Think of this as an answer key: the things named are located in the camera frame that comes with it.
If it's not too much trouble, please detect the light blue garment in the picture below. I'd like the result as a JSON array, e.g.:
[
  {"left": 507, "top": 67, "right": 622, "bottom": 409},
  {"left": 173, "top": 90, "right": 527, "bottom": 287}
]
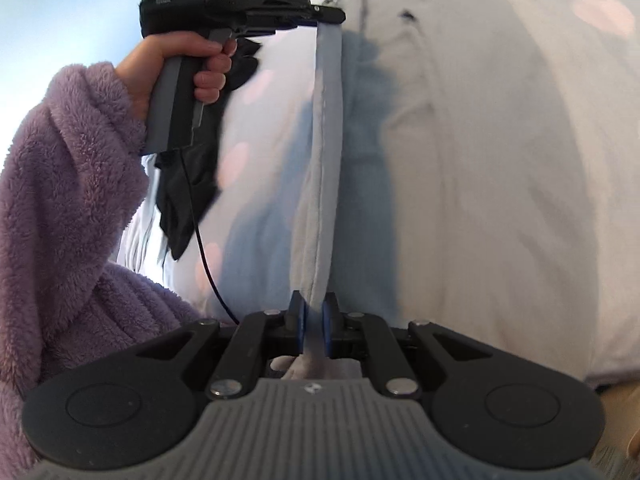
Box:
[{"left": 272, "top": 0, "right": 598, "bottom": 391}]

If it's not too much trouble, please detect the black garment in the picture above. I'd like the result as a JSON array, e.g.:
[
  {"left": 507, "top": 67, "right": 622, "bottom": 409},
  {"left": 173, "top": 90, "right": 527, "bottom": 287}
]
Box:
[{"left": 154, "top": 37, "right": 263, "bottom": 261}]

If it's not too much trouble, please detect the person's left hand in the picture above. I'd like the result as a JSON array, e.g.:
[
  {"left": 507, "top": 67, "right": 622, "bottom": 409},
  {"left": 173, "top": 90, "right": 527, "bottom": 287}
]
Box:
[{"left": 115, "top": 31, "right": 239, "bottom": 121}]

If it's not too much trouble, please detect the person's left forearm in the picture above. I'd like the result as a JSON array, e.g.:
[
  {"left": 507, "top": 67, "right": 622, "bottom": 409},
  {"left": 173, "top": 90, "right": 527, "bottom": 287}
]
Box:
[{"left": 0, "top": 62, "right": 151, "bottom": 286}]

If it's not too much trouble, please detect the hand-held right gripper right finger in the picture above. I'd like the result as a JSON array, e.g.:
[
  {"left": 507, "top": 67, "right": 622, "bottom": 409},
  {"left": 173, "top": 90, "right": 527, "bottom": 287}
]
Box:
[{"left": 322, "top": 292, "right": 494, "bottom": 402}]

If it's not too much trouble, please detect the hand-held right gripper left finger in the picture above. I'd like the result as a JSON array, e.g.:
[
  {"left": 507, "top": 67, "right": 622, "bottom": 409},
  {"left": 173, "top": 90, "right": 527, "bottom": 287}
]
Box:
[{"left": 135, "top": 290, "right": 307, "bottom": 402}]

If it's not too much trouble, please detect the person's purple fleece robe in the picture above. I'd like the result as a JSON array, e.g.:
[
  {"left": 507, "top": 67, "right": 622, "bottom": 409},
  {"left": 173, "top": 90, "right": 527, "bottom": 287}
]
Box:
[{"left": 0, "top": 260, "right": 236, "bottom": 476}]

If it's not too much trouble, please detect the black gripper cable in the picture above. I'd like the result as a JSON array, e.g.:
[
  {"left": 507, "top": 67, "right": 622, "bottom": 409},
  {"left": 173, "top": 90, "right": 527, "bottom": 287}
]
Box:
[{"left": 177, "top": 147, "right": 241, "bottom": 326}]

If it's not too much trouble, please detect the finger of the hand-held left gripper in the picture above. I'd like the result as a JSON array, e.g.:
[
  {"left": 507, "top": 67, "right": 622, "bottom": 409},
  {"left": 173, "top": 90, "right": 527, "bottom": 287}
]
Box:
[{"left": 297, "top": 3, "right": 347, "bottom": 27}]

